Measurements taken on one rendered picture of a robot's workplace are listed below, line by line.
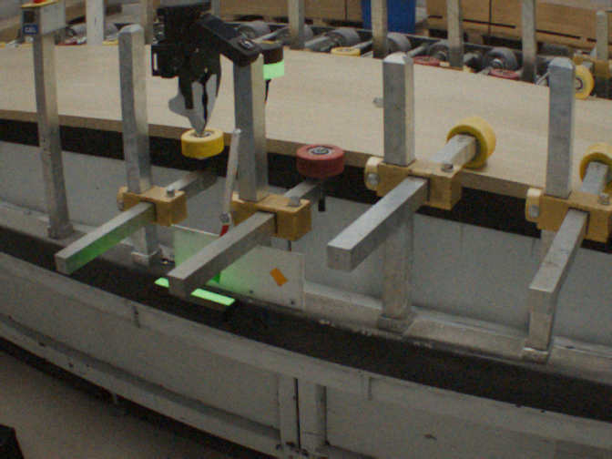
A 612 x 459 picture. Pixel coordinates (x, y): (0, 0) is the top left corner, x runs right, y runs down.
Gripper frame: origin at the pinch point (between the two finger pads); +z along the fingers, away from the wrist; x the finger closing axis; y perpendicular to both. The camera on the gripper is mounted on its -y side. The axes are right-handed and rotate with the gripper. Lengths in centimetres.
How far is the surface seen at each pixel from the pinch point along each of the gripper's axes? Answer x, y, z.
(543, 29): -582, 71, 74
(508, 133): -52, -34, 11
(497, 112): -65, -27, 11
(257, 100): -7.4, -5.0, -2.5
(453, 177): -6.6, -37.2, 4.3
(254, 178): -6.1, -4.7, 10.1
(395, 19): -527, 195, 76
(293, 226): -5.4, -11.9, 16.3
